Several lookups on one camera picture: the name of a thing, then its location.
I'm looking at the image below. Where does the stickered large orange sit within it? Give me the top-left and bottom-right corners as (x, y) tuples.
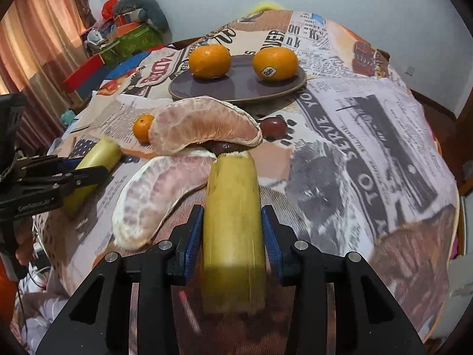
(252, 47), (298, 81)

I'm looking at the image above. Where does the lower peeled pomelo piece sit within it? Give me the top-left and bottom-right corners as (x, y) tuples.
(111, 148), (216, 251)

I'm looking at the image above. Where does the peeled pomelo piece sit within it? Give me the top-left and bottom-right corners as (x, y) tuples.
(148, 95), (263, 156)
(111, 148), (216, 251)

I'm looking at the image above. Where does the small mandarin orange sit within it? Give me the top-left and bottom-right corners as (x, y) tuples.
(132, 114), (155, 144)

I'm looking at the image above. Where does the red gift box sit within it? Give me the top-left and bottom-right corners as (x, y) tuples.
(63, 54), (105, 93)

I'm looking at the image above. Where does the patchwork blue quilt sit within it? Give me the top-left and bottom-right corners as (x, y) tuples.
(97, 51), (151, 96)

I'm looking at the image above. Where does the upper peeled pomelo piece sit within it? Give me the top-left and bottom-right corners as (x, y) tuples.
(148, 95), (263, 156)

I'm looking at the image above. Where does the brown striped curtain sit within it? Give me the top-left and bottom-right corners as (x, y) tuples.
(1, 0), (95, 153)

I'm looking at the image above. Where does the green storage box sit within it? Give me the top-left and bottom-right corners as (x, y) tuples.
(99, 23), (163, 69)

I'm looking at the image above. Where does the newspaper print tablecloth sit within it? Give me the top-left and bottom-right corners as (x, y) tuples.
(37, 10), (459, 340)

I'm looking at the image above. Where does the dark purple plate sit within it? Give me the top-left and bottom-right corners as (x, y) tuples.
(169, 55), (307, 105)

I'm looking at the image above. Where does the dark red grape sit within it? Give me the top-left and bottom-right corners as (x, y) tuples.
(260, 116), (288, 140)

